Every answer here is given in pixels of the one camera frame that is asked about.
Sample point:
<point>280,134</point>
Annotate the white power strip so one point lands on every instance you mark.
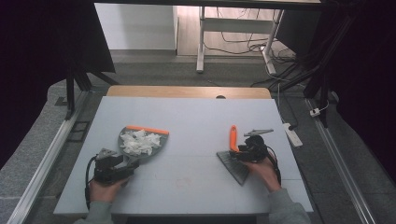
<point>294,137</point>

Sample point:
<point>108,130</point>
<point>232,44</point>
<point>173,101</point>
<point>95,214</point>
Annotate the aluminium floor rail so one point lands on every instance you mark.
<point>46,161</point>
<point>341,165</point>

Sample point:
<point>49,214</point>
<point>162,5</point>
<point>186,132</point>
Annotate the person's right hand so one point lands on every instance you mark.
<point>264,174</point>

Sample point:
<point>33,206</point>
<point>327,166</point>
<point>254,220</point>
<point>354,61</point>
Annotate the pale blue table mat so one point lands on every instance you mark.
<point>186,189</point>

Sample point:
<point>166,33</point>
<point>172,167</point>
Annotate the dark curtain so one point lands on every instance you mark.
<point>370,77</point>
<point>31,62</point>

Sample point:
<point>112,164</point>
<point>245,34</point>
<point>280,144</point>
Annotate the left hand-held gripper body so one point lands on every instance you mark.
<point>107,174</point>

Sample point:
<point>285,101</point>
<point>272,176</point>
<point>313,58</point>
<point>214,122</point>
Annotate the small white adapter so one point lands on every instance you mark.
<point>315,112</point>

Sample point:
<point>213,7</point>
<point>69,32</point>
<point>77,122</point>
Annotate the person's left hand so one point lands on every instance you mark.
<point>104,191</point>

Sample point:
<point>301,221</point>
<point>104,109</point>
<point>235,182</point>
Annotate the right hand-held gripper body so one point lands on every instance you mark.
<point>257,149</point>

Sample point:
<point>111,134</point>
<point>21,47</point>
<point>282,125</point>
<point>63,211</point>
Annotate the white cabinet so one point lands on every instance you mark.
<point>134,28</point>

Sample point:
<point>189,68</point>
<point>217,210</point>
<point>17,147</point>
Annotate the grey dustpan with orange edge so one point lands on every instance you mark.
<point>124,144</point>

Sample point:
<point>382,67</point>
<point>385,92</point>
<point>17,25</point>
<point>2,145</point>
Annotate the black metal stand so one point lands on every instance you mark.
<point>323,77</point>
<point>70,93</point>

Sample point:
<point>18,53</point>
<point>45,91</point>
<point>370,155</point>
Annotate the pile of white paper scraps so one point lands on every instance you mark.
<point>140,142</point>

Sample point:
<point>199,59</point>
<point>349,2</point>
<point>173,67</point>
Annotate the white desk frame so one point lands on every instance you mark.
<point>236,25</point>

